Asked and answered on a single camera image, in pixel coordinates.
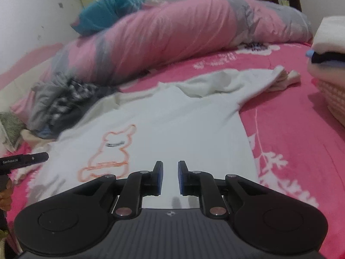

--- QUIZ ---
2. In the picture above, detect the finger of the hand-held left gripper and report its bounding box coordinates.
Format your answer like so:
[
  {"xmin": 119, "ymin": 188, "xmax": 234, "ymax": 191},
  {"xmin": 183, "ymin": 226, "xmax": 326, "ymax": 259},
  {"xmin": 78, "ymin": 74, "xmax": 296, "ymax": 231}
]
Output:
[{"xmin": 19, "ymin": 152, "xmax": 49, "ymax": 166}]

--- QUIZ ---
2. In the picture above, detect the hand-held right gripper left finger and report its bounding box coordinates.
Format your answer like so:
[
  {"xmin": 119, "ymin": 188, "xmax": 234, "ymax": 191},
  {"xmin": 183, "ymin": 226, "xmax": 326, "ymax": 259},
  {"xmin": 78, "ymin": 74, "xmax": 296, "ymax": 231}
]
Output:
[{"xmin": 72, "ymin": 161, "xmax": 164, "ymax": 219}]

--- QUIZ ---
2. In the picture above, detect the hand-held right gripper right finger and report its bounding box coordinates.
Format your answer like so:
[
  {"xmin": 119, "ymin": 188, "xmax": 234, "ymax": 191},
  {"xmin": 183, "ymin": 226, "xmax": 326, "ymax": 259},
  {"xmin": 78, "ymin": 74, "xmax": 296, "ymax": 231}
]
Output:
[{"xmin": 177, "ymin": 161, "xmax": 270, "ymax": 219}]

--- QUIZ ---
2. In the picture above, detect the white sweatshirt with bear outline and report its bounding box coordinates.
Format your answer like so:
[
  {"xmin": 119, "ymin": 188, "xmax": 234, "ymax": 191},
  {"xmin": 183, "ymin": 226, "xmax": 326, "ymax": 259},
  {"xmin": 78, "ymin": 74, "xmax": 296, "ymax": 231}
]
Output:
[{"xmin": 12, "ymin": 65, "xmax": 301, "ymax": 211}]

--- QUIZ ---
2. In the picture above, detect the person's left hand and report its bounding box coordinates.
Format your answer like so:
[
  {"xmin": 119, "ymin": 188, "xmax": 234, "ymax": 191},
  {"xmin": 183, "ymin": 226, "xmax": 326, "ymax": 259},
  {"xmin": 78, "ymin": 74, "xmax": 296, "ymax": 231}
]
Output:
[{"xmin": 0, "ymin": 179, "xmax": 14, "ymax": 211}]

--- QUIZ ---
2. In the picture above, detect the beige cloth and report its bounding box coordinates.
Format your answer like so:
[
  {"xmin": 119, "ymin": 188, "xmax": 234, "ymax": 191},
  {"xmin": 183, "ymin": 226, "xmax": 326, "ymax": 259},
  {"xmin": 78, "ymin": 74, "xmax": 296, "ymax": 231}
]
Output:
[{"xmin": 21, "ymin": 128, "xmax": 52, "ymax": 145}]

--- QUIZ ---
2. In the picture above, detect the blue garment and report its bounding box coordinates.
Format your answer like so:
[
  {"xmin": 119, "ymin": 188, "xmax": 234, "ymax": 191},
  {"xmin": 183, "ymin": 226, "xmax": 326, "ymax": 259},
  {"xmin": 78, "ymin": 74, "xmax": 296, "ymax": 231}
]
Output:
[{"xmin": 34, "ymin": 128, "xmax": 60, "ymax": 140}]

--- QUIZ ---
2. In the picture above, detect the dark grey garment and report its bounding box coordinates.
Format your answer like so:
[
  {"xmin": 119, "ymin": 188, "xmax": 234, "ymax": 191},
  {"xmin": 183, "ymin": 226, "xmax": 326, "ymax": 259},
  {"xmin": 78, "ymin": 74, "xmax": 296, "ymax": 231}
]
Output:
[{"xmin": 53, "ymin": 104, "xmax": 91, "ymax": 136}]

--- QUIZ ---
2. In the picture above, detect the black and white plaid shirt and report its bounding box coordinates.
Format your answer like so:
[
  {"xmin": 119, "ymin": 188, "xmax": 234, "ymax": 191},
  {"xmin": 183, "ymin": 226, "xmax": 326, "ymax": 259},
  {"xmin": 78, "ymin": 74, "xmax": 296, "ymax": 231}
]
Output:
[{"xmin": 49, "ymin": 79, "xmax": 119, "ymax": 120}]

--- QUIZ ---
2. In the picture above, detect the pink floral blanket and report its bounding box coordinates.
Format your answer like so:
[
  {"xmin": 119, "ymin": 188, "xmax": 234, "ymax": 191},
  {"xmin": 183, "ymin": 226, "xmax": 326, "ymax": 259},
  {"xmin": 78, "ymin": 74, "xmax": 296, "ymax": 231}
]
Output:
[{"xmin": 5, "ymin": 39, "xmax": 345, "ymax": 259}]

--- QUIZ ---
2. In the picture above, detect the pink and grey quilt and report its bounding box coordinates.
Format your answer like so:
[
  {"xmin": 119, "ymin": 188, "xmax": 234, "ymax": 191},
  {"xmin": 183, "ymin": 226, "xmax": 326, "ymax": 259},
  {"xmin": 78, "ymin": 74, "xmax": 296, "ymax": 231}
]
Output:
[{"xmin": 12, "ymin": 0, "xmax": 314, "ymax": 116}]

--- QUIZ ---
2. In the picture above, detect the teal patterned pillow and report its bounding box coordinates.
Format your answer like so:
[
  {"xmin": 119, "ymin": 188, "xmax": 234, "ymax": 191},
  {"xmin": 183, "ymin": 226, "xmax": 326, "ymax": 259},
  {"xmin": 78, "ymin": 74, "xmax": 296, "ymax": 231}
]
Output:
[{"xmin": 71, "ymin": 0, "xmax": 148, "ymax": 36}]

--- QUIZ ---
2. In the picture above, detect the pink checkered folded garment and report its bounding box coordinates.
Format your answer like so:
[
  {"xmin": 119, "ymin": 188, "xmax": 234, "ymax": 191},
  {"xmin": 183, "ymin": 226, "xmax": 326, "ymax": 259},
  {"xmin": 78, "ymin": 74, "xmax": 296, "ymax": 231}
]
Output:
[{"xmin": 315, "ymin": 79, "xmax": 345, "ymax": 128}]

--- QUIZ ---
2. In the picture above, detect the black folded garment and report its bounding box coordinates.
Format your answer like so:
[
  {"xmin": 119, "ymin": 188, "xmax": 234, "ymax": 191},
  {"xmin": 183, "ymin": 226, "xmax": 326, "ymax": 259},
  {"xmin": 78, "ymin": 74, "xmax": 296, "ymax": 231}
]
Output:
[{"xmin": 310, "ymin": 51, "xmax": 345, "ymax": 66}]

